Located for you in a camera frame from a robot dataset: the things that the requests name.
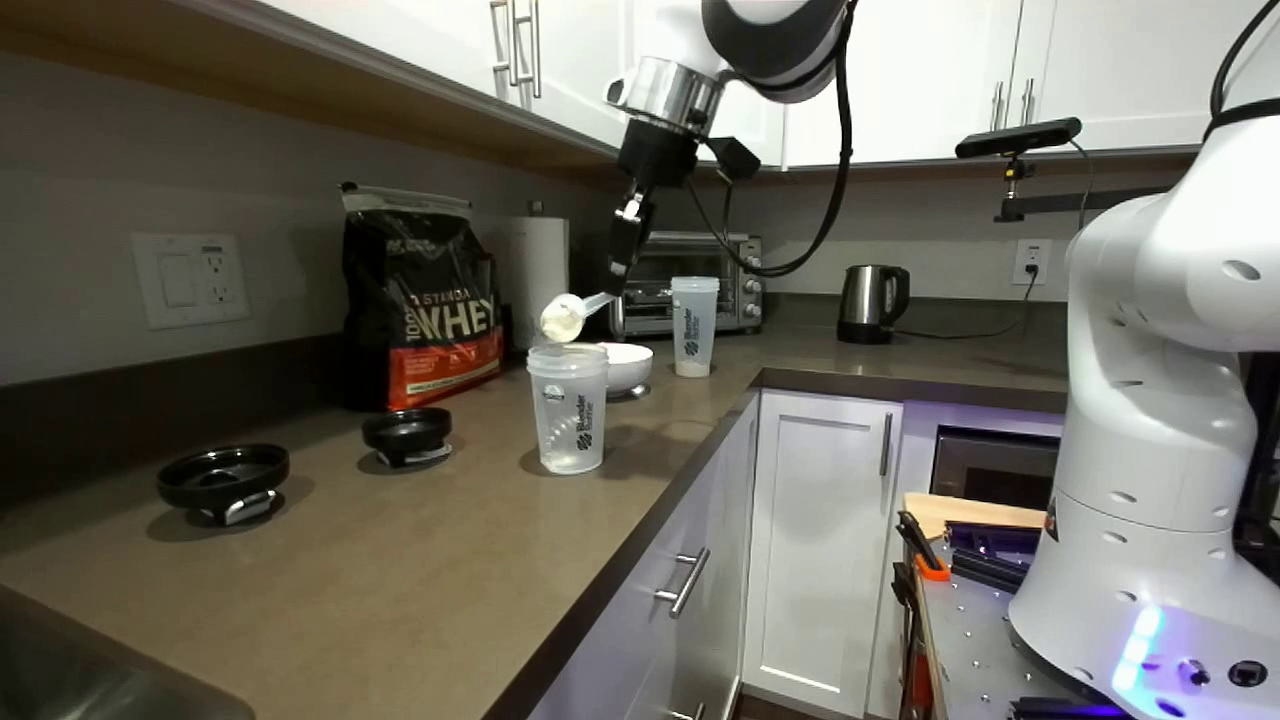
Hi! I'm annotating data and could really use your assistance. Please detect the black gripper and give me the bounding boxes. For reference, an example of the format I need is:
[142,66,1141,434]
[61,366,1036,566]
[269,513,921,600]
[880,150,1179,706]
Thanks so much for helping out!
[606,122,760,280]

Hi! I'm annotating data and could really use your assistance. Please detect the white plastic scoop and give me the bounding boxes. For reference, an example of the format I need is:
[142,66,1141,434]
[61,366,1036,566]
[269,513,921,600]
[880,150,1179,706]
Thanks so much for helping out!
[541,293,612,344]

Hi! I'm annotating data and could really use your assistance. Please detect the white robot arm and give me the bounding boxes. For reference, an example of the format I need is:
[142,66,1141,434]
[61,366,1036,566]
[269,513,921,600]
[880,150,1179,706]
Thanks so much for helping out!
[606,0,1280,720]

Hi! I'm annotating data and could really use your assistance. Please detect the clear shaker cup right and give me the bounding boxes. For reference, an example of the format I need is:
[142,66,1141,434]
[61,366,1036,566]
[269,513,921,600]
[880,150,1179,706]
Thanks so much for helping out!
[673,275,718,377]

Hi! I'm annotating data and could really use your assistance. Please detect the clear shaker cup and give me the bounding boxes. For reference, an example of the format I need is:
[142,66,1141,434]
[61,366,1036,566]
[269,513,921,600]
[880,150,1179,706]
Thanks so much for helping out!
[529,344,606,478]
[673,275,718,377]

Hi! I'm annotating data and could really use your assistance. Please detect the clear shaker cup left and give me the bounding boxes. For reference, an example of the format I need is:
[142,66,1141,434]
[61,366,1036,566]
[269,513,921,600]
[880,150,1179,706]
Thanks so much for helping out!
[529,344,606,478]

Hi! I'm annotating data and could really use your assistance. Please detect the silver toaster oven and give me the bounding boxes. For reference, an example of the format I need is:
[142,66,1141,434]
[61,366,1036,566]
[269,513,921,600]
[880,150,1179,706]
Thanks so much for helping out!
[612,232,763,341]

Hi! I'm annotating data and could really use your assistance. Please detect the white paper towel roll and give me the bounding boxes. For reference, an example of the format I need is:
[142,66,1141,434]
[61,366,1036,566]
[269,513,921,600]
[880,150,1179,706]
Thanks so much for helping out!
[512,216,573,344]

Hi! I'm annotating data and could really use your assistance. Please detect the white bowl with powder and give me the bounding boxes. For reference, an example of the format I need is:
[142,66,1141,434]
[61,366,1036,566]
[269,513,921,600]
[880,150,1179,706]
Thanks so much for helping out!
[605,341,653,396]

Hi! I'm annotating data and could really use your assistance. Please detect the steel electric kettle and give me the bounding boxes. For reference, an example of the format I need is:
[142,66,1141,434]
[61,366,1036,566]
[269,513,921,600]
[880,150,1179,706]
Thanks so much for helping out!
[834,265,913,344]

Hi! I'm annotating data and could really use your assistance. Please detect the black whey protein bag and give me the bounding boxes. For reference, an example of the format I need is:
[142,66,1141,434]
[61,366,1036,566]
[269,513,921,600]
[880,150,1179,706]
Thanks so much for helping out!
[341,186,504,413]

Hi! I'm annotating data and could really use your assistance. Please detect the black shaker lid near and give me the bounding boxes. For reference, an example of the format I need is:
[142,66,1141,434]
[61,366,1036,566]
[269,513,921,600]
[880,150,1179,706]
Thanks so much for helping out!
[365,408,453,470]

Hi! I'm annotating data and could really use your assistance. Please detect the black shaker lid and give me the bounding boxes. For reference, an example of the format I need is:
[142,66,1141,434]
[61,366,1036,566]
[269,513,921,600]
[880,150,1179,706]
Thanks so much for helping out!
[365,408,453,470]
[156,446,289,528]

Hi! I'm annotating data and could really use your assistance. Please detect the black shaker lid far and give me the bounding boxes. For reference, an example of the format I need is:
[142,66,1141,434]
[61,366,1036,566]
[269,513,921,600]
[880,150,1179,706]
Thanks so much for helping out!
[156,446,289,528]

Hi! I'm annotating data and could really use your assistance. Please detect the steel kitchen sink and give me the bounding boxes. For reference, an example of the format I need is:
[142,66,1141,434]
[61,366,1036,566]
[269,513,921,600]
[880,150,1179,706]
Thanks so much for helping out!
[0,588,257,720]

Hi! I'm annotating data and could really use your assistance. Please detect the black camera on stand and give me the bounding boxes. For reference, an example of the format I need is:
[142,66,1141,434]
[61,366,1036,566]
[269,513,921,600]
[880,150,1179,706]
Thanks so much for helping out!
[957,118,1079,224]

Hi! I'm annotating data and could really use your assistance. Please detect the white wall outlet plate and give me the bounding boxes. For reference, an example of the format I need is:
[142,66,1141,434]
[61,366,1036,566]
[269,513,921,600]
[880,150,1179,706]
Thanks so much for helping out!
[131,232,248,329]

